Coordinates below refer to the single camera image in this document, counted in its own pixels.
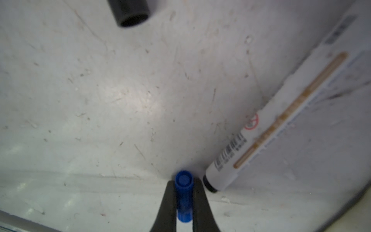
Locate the white pen right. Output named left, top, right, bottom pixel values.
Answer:
left=203, top=1, right=371, bottom=193

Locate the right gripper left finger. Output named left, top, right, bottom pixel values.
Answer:
left=150, top=180, right=177, bottom=232

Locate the blue pen cap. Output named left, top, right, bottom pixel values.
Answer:
left=175, top=170, right=194, bottom=223

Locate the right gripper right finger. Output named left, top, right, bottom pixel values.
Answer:
left=192, top=178, right=221, bottom=232

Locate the black pen cap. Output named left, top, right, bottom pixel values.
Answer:
left=108, top=0, right=150, bottom=28

